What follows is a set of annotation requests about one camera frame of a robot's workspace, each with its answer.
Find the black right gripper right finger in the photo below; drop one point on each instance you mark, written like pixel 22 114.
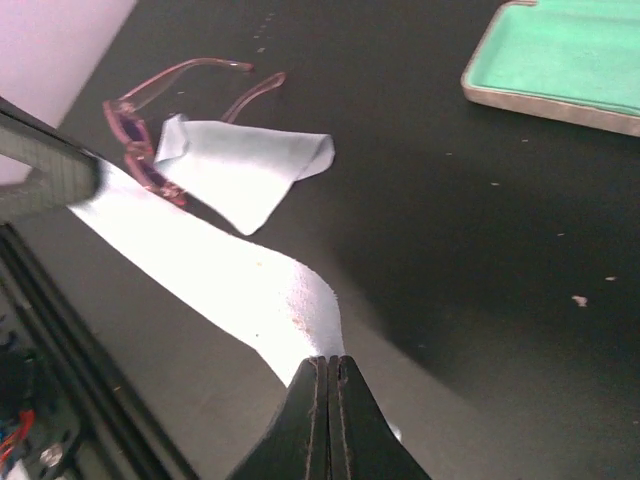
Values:
pixel 361 444

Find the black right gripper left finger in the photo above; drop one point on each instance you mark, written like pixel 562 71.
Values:
pixel 295 444

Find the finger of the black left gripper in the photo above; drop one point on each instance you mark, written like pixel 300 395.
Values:
pixel 62 171

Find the light blue cleaning cloth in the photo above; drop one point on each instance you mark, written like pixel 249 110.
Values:
pixel 271 302

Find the beige glasses case green lining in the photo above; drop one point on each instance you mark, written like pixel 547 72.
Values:
pixel 571 61

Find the black front mounting rail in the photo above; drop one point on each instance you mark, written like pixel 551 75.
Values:
pixel 118 428

